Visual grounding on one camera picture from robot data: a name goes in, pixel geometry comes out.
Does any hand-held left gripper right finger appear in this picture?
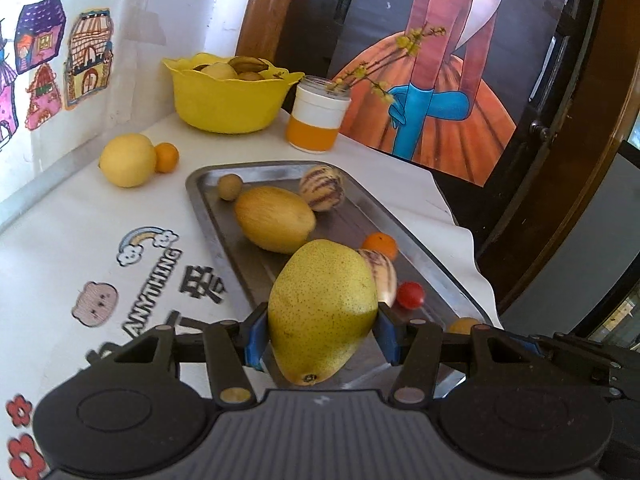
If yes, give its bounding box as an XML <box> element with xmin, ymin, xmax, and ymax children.
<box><xmin>374</xmin><ymin>304</ymin><xmax>543</xmax><ymax>406</ymax></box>

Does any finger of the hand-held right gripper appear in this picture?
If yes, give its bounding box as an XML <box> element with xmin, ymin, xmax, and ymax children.
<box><xmin>550</xmin><ymin>331</ymin><xmax>640</xmax><ymax>363</ymax></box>
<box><xmin>517</xmin><ymin>336</ymin><xmax>626</xmax><ymax>400</ymax></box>

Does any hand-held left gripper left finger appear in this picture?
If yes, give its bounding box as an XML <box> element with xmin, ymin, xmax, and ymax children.
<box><xmin>89</xmin><ymin>302</ymin><xmax>271</xmax><ymax>408</ymax></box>

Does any red cherry tomato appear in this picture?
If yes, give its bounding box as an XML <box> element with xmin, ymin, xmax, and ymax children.
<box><xmin>396</xmin><ymin>281</ymin><xmax>426</xmax><ymax>310</ymax></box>

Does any striped pepino melon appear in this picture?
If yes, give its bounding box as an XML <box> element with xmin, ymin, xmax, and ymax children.
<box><xmin>299</xmin><ymin>165</ymin><xmax>345</xmax><ymax>212</ymax></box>
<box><xmin>357</xmin><ymin>249</ymin><xmax>398</xmax><ymax>306</ymax></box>

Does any speckled yellow-green pear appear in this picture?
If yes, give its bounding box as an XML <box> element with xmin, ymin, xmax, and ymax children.
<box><xmin>267</xmin><ymin>239</ymin><xmax>379</xmax><ymax>387</ymax></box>

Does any small golden fruit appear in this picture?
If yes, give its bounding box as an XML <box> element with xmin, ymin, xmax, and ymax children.
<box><xmin>446</xmin><ymin>317</ymin><xmax>483</xmax><ymax>335</ymax></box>

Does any small orange tangerine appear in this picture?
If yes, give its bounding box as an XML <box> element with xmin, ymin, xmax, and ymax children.
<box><xmin>361</xmin><ymin>232</ymin><xmax>398</xmax><ymax>261</ymax></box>
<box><xmin>154</xmin><ymin>142</ymin><xmax>180</xmax><ymax>174</ymax></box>

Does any oval yellow mango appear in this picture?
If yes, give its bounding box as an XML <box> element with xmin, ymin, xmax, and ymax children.
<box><xmin>234</xmin><ymin>186</ymin><xmax>317</xmax><ymax>254</ymax></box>

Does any grey metal tray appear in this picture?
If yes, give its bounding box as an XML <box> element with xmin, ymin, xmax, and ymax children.
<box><xmin>185</xmin><ymin>160</ymin><xmax>503</xmax><ymax>391</ymax></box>

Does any small tan round fruit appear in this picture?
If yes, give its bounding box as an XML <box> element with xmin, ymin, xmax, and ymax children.
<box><xmin>217</xmin><ymin>173</ymin><xmax>244</xmax><ymax>202</ymax></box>

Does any round yellow fruit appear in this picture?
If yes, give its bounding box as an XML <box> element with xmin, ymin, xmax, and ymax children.
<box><xmin>98</xmin><ymin>133</ymin><xmax>158</xmax><ymax>189</ymax></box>

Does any orange dress lady poster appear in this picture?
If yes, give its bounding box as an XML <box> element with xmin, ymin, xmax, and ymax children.
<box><xmin>327</xmin><ymin>0</ymin><xmax>576</xmax><ymax>186</ymax></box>

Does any white and orange jar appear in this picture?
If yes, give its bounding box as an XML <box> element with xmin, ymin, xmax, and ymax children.
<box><xmin>286</xmin><ymin>75</ymin><xmax>352</xmax><ymax>153</ymax></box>

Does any yellow plastic bowl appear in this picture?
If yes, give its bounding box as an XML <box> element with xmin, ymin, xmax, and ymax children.
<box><xmin>162</xmin><ymin>52</ymin><xmax>306</xmax><ymax>135</ymax></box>

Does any pale yellow fruit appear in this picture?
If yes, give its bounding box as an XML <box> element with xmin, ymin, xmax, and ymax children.
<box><xmin>200</xmin><ymin>62</ymin><xmax>238</xmax><ymax>81</ymax></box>

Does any yellow flower sprig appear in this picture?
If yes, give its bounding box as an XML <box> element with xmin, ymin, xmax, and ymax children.
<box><xmin>327</xmin><ymin>25</ymin><xmax>447</xmax><ymax>106</ymax></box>

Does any colourful houses drawing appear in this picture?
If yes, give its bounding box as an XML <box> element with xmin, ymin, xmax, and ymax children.
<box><xmin>0</xmin><ymin>0</ymin><xmax>168</xmax><ymax>161</ymax></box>

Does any brown wooden door post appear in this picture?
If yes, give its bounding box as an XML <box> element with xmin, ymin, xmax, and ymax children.
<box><xmin>475</xmin><ymin>0</ymin><xmax>640</xmax><ymax>313</ymax></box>

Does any wooden door frame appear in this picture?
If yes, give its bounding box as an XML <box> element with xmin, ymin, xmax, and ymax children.
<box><xmin>235</xmin><ymin>0</ymin><xmax>303</xmax><ymax>71</ymax></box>

